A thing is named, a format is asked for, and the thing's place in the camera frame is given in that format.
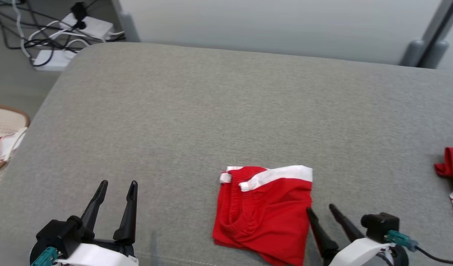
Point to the black plug adapter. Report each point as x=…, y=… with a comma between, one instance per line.
x=78, y=13

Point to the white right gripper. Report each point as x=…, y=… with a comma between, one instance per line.
x=359, y=253

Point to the beige woven laundry basket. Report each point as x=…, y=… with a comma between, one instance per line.
x=4, y=122

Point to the white flat box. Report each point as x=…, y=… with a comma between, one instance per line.
x=54, y=60

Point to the grey partition post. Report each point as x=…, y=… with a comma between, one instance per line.
x=126, y=22
x=437, y=53
x=413, y=51

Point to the red shorts white stripes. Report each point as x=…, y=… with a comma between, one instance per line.
x=263, y=218

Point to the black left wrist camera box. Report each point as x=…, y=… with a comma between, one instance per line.
x=60, y=232

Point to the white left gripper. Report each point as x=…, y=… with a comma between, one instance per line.
x=101, y=255

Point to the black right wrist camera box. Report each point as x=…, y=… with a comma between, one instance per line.
x=380, y=225

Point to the white power strip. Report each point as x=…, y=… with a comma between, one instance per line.
x=91, y=26

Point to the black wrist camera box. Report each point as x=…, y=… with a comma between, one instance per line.
x=380, y=225
x=60, y=232

